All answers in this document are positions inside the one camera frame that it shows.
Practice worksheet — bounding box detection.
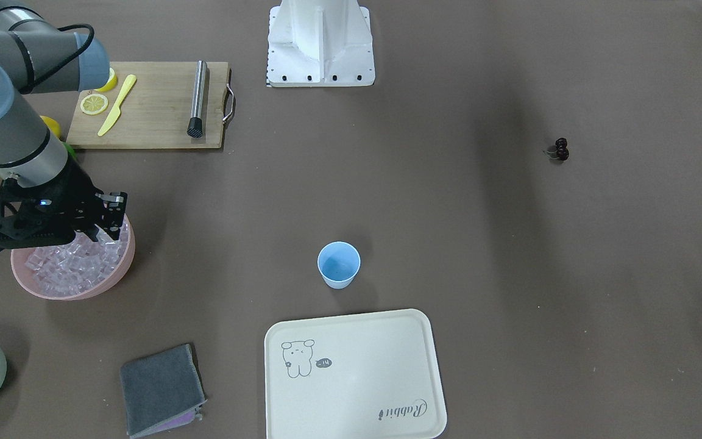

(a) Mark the cream rabbit tray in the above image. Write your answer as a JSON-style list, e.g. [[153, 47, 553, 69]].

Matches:
[[264, 309, 447, 438]]

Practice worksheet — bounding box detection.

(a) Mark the pink bowl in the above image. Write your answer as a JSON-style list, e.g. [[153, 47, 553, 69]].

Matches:
[[11, 213, 137, 301]]

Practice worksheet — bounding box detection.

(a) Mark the clear ice cubes pile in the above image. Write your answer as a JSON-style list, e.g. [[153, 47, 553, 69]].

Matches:
[[24, 221, 130, 298]]

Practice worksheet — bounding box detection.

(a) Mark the steel muddler black tip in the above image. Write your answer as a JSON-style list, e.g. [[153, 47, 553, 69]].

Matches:
[[186, 60, 207, 138]]

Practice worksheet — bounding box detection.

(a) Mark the bamboo cutting board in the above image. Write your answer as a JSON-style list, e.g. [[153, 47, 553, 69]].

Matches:
[[66, 62, 235, 149]]

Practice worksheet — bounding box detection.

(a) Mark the lemon slice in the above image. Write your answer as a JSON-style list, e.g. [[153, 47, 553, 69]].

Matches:
[[79, 93, 109, 116]]

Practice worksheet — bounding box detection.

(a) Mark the yellow plastic knife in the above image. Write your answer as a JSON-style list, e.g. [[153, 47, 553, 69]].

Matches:
[[97, 74, 138, 137]]

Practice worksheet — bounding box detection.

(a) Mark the grey folded cloth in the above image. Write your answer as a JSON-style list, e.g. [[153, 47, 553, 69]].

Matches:
[[119, 343, 207, 438]]

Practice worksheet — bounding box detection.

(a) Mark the green lime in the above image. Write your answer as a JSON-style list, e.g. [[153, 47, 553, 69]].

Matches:
[[62, 141, 77, 161]]

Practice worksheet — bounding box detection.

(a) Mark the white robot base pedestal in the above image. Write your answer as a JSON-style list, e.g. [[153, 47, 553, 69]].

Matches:
[[266, 1, 376, 87]]

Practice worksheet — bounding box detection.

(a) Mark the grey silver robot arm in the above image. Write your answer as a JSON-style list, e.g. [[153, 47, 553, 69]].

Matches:
[[0, 1, 127, 252]]

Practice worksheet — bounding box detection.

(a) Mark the lemon half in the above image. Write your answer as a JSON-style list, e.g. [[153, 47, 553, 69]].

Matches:
[[95, 68, 118, 93]]

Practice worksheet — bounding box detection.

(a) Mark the light blue plastic cup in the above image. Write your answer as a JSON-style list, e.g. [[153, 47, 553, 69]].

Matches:
[[317, 241, 361, 290]]

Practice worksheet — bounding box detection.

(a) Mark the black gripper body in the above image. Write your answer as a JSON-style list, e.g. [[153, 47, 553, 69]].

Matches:
[[0, 160, 128, 249]]

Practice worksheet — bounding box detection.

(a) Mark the whole yellow lemon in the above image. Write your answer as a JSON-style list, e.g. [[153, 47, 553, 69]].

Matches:
[[40, 116, 62, 141]]

